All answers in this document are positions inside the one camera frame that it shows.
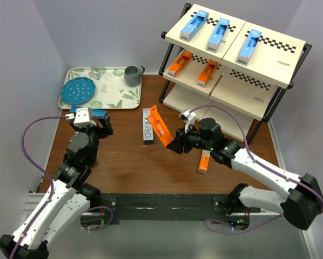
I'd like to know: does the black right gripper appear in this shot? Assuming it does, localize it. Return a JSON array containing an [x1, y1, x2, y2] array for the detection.
[[167, 123, 213, 155]]

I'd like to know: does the blue silver R&O toothpaste box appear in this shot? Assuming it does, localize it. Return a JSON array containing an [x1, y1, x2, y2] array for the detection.
[[70, 106, 107, 117]]

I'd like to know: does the orange Curaprox box flap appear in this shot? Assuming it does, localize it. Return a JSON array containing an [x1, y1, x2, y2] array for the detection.
[[147, 105, 173, 148]]

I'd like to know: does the orange Curaprox box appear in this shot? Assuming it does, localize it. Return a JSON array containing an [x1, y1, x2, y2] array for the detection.
[[198, 150, 210, 174], [167, 50, 192, 77], [197, 60, 218, 87]]

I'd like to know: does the light blue Curaprox box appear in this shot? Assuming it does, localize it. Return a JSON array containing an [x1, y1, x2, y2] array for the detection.
[[206, 18, 230, 53], [180, 10, 209, 42], [236, 29, 262, 66]]

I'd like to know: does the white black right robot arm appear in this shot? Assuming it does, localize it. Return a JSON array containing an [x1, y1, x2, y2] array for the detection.
[[166, 114, 323, 230]]

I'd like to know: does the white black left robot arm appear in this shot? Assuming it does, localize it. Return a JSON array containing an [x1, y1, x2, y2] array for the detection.
[[0, 108, 113, 258]]

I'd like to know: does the cream three tier shelf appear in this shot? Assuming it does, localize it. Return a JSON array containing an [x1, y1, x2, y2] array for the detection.
[[159, 3, 312, 142]]

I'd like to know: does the leaf patterned serving tray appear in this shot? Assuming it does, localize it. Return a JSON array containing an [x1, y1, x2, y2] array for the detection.
[[64, 66, 142, 110]]

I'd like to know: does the silver R&O toothpaste box centre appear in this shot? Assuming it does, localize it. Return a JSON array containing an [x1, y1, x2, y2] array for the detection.
[[142, 108, 154, 144]]

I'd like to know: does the teal dotted plate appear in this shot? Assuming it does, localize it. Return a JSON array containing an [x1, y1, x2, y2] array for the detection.
[[60, 77, 96, 105]]

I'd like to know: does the grey ceramic mug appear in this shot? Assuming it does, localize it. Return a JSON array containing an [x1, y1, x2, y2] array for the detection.
[[124, 65, 145, 86]]

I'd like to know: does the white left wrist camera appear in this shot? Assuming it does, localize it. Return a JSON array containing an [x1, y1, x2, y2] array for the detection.
[[65, 107, 97, 127]]

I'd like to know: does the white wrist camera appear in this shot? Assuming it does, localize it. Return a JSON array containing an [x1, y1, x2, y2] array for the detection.
[[65, 107, 97, 127], [179, 110, 196, 133]]

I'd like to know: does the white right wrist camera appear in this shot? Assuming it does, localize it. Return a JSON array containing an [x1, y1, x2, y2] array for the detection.
[[179, 110, 196, 133]]

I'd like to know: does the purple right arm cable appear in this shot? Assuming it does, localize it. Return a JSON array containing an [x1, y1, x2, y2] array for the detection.
[[190, 105, 323, 235]]

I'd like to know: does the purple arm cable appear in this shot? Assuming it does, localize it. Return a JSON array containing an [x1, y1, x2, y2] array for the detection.
[[9, 115, 114, 259], [190, 105, 323, 235]]

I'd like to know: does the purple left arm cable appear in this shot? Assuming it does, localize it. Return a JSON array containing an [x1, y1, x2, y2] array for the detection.
[[9, 115, 114, 259]]

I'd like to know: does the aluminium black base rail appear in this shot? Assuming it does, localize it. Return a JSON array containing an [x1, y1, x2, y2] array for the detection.
[[84, 192, 260, 231]]

